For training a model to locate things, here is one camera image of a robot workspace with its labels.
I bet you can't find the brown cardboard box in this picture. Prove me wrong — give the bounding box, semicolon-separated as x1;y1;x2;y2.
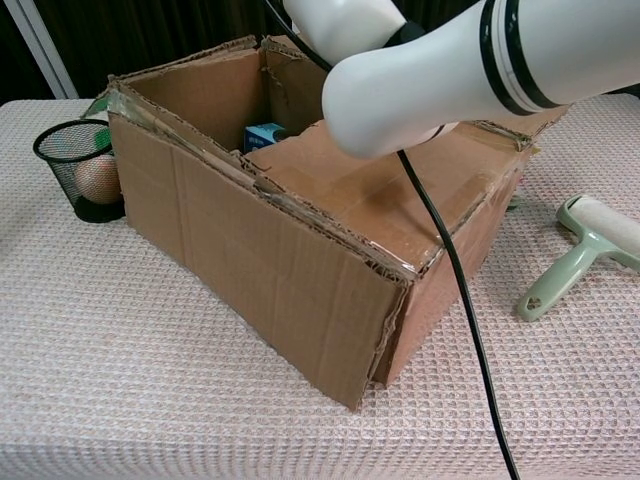
107;34;571;412

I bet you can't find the small blue box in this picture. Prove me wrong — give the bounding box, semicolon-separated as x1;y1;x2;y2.
243;122;287;155

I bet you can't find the peach coloured egg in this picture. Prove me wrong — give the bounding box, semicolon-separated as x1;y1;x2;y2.
74;154;121;205

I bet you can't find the beige waffle tablecloth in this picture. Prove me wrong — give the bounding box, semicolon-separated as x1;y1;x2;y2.
0;92;640;480

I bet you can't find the green foil packet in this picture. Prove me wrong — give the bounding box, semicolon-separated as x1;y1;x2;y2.
79;97;115;157

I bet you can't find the pale green lint roller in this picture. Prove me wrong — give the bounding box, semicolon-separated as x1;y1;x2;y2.
517;193;640;324

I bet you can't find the dark green curtain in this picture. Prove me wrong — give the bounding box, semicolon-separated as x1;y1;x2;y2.
37;0;286;101

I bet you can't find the black mesh cup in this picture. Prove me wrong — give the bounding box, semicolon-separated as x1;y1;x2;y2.
32;118;126;224

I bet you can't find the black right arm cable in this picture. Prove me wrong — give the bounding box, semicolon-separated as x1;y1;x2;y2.
264;0;521;480

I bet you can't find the white frame post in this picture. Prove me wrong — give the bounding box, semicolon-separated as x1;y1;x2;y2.
9;0;80;101

